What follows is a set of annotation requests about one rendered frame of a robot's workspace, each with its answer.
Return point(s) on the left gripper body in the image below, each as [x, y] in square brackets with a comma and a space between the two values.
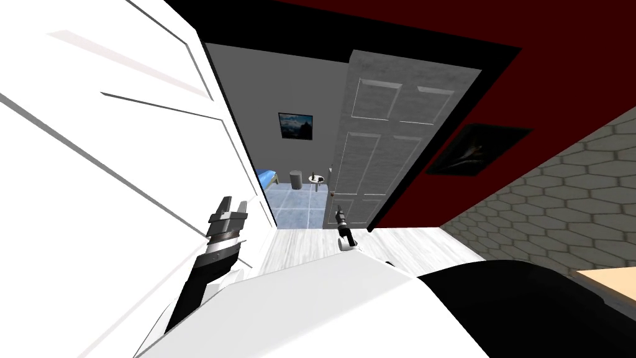
[226, 226]

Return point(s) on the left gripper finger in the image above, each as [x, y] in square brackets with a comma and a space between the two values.
[225, 206]
[242, 209]

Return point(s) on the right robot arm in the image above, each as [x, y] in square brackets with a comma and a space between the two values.
[521, 308]

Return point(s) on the blue bed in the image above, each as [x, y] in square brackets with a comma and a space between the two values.
[267, 178]

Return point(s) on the grey cylindrical bin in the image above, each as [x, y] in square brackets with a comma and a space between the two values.
[296, 180]

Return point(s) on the small round white table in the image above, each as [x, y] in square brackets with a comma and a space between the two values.
[316, 180]

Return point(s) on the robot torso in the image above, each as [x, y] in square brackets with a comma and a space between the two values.
[298, 308]

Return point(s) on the white panelled door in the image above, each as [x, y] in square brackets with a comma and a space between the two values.
[99, 189]

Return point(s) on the grey panelled door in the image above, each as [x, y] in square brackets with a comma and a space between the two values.
[387, 149]

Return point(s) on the light wooden table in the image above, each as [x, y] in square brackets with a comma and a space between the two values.
[608, 283]

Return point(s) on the blue landscape wall picture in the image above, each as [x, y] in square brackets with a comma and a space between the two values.
[295, 126]

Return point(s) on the dark framed wall picture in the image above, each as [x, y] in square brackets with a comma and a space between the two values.
[474, 149]

